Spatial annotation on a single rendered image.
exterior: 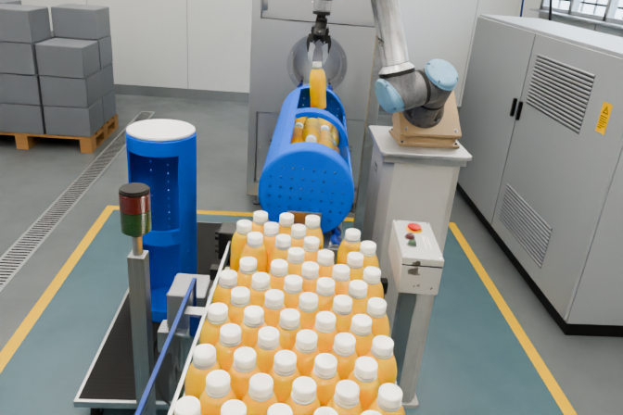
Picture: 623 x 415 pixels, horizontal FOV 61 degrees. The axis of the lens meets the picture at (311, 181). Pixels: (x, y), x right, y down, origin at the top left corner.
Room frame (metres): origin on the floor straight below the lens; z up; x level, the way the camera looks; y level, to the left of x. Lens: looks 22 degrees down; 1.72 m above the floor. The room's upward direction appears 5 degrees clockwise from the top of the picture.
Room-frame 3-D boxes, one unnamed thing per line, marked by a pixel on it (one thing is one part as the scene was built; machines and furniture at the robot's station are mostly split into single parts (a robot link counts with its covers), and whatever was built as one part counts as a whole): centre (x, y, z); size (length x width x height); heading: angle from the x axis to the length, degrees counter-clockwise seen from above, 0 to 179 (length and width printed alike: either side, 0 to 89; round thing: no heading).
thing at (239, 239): (1.22, 0.16, 0.99); 0.07 x 0.07 x 0.18
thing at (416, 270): (1.19, -0.28, 1.05); 0.20 x 0.10 x 0.10; 0
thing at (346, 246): (1.22, -0.12, 0.99); 0.07 x 0.07 x 0.18
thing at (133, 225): (1.01, 0.37, 1.18); 0.06 x 0.06 x 0.05
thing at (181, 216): (2.11, 0.64, 0.59); 0.28 x 0.28 x 0.88
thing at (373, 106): (2.89, -0.31, 0.85); 0.06 x 0.06 x 1.70; 0
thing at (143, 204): (1.01, 0.37, 1.23); 0.06 x 0.06 x 0.04
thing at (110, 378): (2.25, 0.62, 0.07); 1.50 x 0.52 x 0.15; 4
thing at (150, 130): (2.11, 0.64, 1.03); 0.28 x 0.28 x 0.01
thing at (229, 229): (1.35, 0.21, 0.95); 0.10 x 0.07 x 0.10; 90
